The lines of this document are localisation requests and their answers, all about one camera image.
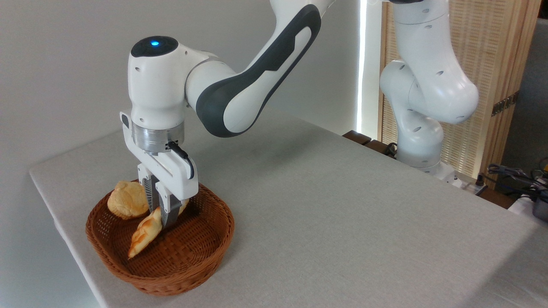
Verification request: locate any grey tablecloth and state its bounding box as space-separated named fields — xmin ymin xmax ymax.
xmin=29 ymin=107 xmax=548 ymax=308

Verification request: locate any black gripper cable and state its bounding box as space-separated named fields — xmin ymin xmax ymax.
xmin=167 ymin=141 xmax=195 ymax=180

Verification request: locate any black cable bundle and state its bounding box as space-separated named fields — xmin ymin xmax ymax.
xmin=477 ymin=158 xmax=548 ymax=202

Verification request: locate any brown wicker basket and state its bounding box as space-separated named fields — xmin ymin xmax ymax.
xmin=85 ymin=179 xmax=235 ymax=296

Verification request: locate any long braided bread loaf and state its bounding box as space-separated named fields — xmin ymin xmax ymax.
xmin=128 ymin=198 xmax=190 ymax=260

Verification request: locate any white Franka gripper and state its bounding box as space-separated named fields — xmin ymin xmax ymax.
xmin=120 ymin=111 xmax=199 ymax=231

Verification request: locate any round bread bun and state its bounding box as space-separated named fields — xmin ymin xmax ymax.
xmin=107 ymin=180 xmax=150 ymax=220

